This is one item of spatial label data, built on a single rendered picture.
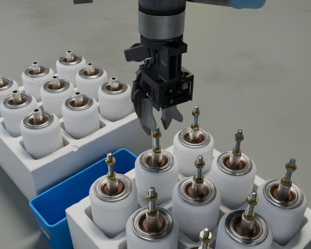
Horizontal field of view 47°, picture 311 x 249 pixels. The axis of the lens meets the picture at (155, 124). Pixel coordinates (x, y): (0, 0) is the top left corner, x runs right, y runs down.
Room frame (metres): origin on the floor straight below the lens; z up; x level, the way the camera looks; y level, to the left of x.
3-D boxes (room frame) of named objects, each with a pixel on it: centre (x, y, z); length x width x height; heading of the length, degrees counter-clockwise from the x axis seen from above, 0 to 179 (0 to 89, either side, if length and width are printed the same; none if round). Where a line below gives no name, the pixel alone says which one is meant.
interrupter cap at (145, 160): (0.58, 0.00, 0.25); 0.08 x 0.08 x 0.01
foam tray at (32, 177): (0.90, 0.28, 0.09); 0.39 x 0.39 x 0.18; 42
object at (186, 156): (0.66, -0.09, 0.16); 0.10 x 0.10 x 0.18
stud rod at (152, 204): (0.42, 0.01, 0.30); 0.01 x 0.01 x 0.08
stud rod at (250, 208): (0.41, -0.16, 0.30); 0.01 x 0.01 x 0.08
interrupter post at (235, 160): (0.58, -0.17, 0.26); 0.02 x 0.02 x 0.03
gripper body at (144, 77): (0.56, -0.01, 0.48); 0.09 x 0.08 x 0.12; 29
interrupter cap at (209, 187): (0.50, -0.08, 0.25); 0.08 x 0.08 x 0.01
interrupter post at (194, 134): (0.66, -0.09, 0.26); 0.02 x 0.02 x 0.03
